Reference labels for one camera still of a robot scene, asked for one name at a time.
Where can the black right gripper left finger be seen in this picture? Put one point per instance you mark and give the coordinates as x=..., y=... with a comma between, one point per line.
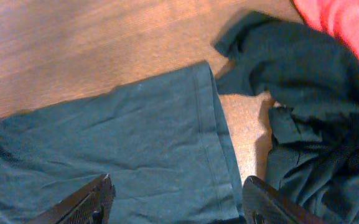
x=90, y=204

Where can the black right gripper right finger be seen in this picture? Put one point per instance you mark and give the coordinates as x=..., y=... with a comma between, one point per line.
x=265, y=205

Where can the dark green t-shirt white letters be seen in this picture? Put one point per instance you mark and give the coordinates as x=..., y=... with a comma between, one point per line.
x=164, y=142

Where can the black garment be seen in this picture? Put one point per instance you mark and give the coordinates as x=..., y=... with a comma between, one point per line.
x=314, y=79

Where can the red t-shirt white letters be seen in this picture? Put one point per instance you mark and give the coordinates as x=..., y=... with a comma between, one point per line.
x=338, y=18

